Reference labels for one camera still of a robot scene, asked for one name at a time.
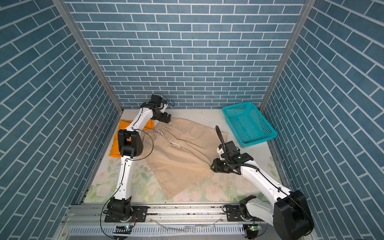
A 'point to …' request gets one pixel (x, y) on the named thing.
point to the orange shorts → (123, 125)
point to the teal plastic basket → (250, 126)
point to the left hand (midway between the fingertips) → (163, 117)
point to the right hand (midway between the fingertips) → (212, 165)
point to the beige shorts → (181, 152)
